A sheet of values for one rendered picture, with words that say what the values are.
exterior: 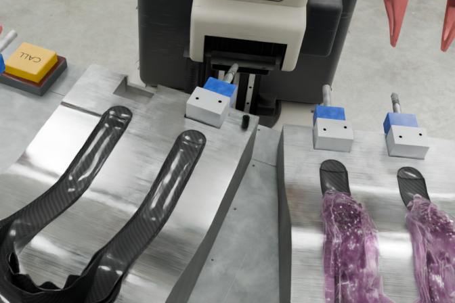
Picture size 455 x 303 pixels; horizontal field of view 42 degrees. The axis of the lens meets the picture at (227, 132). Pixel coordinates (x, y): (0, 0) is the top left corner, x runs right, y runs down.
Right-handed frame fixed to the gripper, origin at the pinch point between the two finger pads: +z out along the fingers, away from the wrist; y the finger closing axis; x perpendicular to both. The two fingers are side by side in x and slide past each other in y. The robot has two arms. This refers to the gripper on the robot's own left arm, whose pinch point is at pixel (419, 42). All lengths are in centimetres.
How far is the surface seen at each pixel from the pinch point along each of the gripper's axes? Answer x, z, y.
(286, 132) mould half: 1.0, 15.0, -15.9
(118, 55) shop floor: 137, 43, -64
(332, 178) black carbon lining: -5.3, 18.8, -9.7
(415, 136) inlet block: -1.0, 13.2, 2.0
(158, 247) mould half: -22.7, 21.1, -31.4
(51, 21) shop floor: 151, 36, -93
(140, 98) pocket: 3.4, 12.7, -37.6
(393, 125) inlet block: 0.6, 12.3, -0.9
